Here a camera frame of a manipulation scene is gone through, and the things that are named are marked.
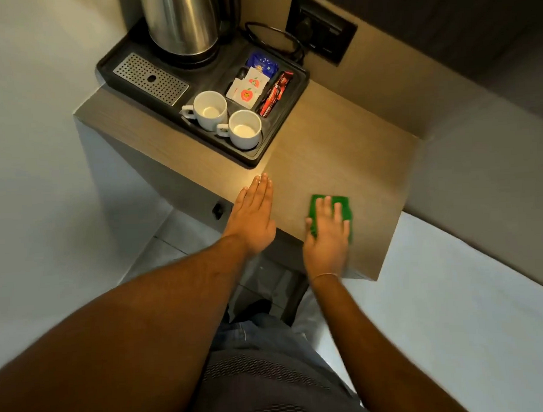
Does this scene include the person's right forearm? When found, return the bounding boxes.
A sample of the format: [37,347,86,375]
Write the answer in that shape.
[308,268,471,412]

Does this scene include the black power cable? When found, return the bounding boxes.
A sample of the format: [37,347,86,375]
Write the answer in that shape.
[244,19,307,67]

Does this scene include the white ceramic cup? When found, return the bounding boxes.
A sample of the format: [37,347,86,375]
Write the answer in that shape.
[216,109,264,152]
[180,90,229,134]

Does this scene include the wooden bedside table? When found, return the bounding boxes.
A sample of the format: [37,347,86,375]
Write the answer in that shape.
[72,71,426,295]

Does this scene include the dark knit shirt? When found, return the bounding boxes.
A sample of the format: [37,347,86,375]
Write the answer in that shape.
[181,342,378,412]

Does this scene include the perforated metal drip grate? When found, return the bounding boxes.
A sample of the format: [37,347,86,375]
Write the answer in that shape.
[112,50,191,109]

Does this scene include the person's left hand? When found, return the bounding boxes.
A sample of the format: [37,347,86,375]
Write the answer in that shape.
[219,172,279,258]

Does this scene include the green scrub pad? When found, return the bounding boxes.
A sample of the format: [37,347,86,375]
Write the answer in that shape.
[308,192,355,246]

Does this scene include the white tea bag packet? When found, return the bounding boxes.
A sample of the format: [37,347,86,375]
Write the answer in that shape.
[225,77,263,111]
[243,66,271,92]

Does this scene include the black wall socket panel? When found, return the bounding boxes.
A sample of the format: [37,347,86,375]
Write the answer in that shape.
[284,0,360,69]

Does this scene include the blue packet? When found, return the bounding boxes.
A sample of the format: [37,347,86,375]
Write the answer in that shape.
[245,51,280,80]

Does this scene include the person's left forearm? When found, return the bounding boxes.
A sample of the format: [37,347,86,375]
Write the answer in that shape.
[0,234,259,412]

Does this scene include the red black sachet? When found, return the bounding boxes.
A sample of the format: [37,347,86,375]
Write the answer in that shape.
[253,77,287,118]
[262,71,296,119]

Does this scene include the white bed sheet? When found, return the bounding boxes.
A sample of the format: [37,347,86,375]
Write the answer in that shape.
[292,205,543,412]

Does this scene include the grey padded headboard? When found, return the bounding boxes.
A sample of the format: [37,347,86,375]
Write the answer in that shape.
[398,63,543,302]

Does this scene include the person's right hand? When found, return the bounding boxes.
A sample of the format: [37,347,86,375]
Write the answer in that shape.
[300,195,354,282]

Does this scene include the black power plug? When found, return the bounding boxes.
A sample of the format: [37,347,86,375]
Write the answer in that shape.
[295,16,319,40]

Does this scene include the steel electric kettle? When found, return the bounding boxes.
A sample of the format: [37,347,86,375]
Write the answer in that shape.
[139,0,244,69]

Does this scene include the black plastic tray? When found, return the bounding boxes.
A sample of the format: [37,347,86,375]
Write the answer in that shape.
[94,11,314,176]

